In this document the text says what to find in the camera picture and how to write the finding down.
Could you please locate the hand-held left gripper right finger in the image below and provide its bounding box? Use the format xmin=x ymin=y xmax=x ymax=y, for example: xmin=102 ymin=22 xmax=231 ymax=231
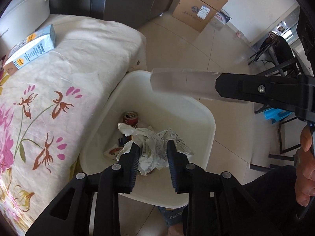
xmin=166 ymin=140 xmax=278 ymax=236

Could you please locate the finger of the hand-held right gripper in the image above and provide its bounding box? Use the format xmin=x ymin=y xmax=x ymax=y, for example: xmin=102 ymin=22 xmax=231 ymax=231
xmin=215 ymin=72 xmax=299 ymax=118

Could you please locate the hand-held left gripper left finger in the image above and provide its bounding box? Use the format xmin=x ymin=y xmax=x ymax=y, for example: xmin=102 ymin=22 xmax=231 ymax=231
xmin=25 ymin=141 xmax=141 ymax=236

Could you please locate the white almond packet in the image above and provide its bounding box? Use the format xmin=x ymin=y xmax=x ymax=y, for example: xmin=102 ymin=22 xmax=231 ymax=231
xmin=103 ymin=146 xmax=123 ymax=158

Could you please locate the white paper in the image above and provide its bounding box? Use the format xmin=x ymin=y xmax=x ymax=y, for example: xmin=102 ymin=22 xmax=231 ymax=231
xmin=116 ymin=122 xmax=195 ymax=176

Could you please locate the red drink can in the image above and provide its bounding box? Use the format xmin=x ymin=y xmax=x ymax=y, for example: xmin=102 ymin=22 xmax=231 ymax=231
xmin=122 ymin=111 xmax=139 ymax=128

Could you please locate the white plastic bin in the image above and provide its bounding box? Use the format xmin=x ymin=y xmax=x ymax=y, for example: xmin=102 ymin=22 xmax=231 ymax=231
xmin=80 ymin=71 xmax=216 ymax=208

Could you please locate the person's right hand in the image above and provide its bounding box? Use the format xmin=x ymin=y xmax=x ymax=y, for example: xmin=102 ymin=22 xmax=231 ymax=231
xmin=294 ymin=125 xmax=315 ymax=207

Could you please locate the blue plastic stool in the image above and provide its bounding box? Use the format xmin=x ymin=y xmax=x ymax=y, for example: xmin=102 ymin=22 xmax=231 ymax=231
xmin=264 ymin=109 xmax=293 ymax=122

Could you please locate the blue slipper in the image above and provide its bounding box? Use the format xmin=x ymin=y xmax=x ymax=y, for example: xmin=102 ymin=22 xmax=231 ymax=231
xmin=159 ymin=206 xmax=185 ymax=227

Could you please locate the person's foot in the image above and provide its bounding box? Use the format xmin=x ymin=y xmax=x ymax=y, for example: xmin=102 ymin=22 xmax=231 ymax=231
xmin=167 ymin=226 xmax=184 ymax=236

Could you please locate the printed plastic bag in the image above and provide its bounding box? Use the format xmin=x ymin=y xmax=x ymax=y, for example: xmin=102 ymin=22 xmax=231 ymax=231
xmin=214 ymin=11 xmax=232 ymax=25

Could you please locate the person's dark trouser leg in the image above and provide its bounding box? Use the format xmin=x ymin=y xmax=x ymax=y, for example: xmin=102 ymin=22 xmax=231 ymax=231
xmin=242 ymin=166 xmax=315 ymax=236

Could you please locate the floral tablecloth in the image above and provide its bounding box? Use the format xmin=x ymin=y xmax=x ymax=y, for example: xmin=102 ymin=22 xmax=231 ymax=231
xmin=0 ymin=13 xmax=147 ymax=236

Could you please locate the grey refrigerator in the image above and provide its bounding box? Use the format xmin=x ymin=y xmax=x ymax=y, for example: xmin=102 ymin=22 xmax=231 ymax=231
xmin=48 ymin=0 xmax=187 ymax=29

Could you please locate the light blue milk carton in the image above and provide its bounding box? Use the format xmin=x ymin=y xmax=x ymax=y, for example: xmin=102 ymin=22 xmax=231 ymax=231
xmin=3 ymin=24 xmax=57 ymax=75

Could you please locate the black metal frame chair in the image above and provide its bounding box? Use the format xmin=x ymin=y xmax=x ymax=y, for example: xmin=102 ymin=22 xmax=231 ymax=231
xmin=250 ymin=101 xmax=304 ymax=171

